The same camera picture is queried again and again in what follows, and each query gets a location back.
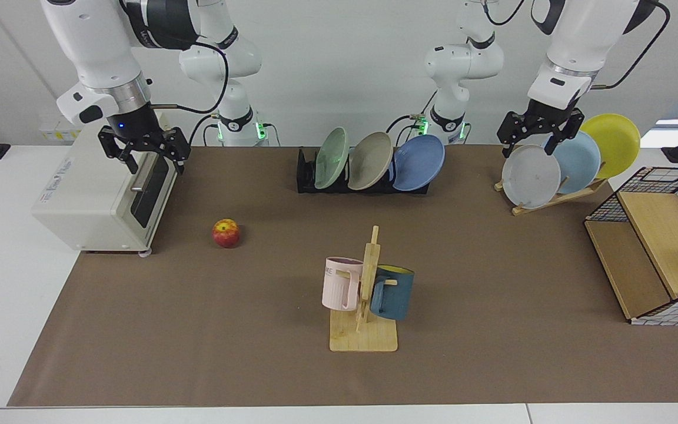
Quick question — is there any red yellow apple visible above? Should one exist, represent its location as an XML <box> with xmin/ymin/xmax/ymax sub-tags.
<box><xmin>212</xmin><ymin>218</ymin><xmax>241</xmax><ymax>249</ymax></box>

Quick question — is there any light blue plate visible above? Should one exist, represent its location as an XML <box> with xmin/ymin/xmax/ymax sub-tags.
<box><xmin>542</xmin><ymin>130</ymin><xmax>601</xmax><ymax>195</ymax></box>

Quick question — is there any grey plate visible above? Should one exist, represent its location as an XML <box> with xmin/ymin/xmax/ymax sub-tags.
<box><xmin>501</xmin><ymin>145</ymin><xmax>561</xmax><ymax>210</ymax></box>

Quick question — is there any wooden plate rack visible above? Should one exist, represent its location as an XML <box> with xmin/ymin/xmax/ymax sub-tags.
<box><xmin>494</xmin><ymin>162</ymin><xmax>609</xmax><ymax>216</ymax></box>

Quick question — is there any yellow plate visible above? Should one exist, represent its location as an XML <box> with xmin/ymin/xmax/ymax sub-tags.
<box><xmin>579</xmin><ymin>113</ymin><xmax>641</xmax><ymax>180</ymax></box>

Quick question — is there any black dish rack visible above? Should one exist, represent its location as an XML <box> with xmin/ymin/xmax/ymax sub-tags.
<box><xmin>297</xmin><ymin>147</ymin><xmax>434</xmax><ymax>195</ymax></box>

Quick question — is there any beige plate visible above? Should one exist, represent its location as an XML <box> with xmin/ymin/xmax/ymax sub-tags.
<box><xmin>348</xmin><ymin>131</ymin><xmax>394</xmax><ymax>191</ymax></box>

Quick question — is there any pale green plate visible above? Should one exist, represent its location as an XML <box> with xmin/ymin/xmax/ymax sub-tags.
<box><xmin>314</xmin><ymin>127</ymin><xmax>350</xmax><ymax>190</ymax></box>

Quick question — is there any pale toaster oven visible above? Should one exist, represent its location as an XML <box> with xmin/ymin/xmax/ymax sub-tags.
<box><xmin>32</xmin><ymin>112</ymin><xmax>178</xmax><ymax>257</ymax></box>

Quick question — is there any brown table cloth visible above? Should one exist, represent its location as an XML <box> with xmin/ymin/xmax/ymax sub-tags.
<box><xmin>7</xmin><ymin>145</ymin><xmax>678</xmax><ymax>407</ymax></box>

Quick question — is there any dark blue cup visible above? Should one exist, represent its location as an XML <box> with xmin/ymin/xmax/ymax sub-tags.
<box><xmin>370</xmin><ymin>265</ymin><xmax>415</xmax><ymax>321</ymax></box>

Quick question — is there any pink cup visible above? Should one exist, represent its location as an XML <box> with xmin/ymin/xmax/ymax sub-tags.
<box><xmin>322</xmin><ymin>257</ymin><xmax>364</xmax><ymax>311</ymax></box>

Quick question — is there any wooden cup stand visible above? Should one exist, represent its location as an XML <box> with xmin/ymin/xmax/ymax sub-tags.
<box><xmin>329</xmin><ymin>226</ymin><xmax>398</xmax><ymax>353</ymax></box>

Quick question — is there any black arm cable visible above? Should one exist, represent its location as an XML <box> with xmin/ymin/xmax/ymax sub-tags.
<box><xmin>149</xmin><ymin>40</ymin><xmax>230</xmax><ymax>114</ymax></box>
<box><xmin>590</xmin><ymin>2</ymin><xmax>670</xmax><ymax>91</ymax></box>

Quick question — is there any white wall socket strip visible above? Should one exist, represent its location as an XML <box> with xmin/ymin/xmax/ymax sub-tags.
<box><xmin>39</xmin><ymin>120</ymin><xmax>82</xmax><ymax>143</ymax></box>

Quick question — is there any wire basket with wooden floor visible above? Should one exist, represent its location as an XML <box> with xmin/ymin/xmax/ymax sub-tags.
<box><xmin>584</xmin><ymin>167</ymin><xmax>678</xmax><ymax>326</ymax></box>

